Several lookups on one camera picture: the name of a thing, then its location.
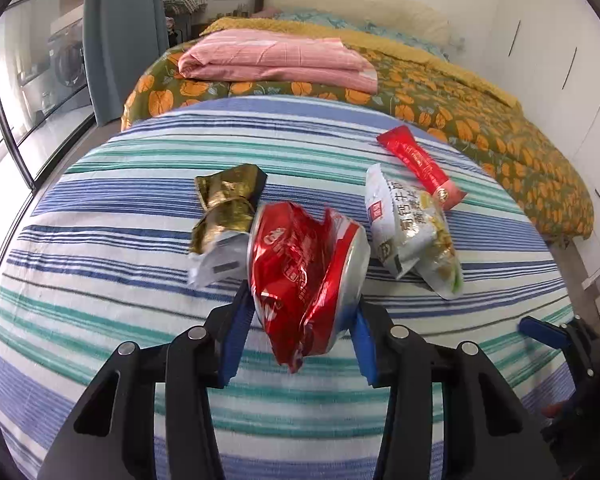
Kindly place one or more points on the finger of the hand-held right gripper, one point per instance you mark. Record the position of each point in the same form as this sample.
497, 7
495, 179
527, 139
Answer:
540, 330

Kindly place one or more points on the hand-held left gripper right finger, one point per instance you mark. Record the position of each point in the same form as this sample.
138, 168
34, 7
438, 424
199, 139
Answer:
366, 345

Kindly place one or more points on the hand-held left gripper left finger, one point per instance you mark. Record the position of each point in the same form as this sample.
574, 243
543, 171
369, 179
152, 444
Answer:
232, 330

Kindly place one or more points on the crushed red drink can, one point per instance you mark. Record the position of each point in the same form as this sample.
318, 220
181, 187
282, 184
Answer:
300, 270

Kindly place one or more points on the white green snack packet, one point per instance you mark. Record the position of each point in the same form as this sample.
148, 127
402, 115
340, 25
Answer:
410, 230

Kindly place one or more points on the gold foil wrapper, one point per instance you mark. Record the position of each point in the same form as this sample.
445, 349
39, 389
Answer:
225, 205

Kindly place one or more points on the blue green striped cloth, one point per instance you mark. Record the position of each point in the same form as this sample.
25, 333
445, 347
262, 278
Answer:
105, 260

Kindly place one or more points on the green orange patterned bedspread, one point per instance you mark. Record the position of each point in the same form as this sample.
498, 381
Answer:
505, 150

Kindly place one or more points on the red stick packet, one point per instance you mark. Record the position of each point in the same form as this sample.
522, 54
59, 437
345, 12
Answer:
415, 160

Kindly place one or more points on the white wardrobe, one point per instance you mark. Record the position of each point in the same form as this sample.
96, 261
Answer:
555, 60

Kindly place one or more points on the pink folded blanket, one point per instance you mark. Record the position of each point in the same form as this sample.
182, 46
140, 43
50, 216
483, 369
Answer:
270, 55

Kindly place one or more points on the glass sliding door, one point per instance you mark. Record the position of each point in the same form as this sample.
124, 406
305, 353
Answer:
10, 125

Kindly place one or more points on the teal curtain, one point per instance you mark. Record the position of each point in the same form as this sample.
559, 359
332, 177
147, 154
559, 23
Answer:
125, 35

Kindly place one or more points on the washing machine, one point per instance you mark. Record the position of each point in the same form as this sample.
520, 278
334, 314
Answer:
67, 60

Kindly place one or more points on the teal patterned bed sheet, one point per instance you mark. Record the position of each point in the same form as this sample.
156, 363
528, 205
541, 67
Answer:
330, 19

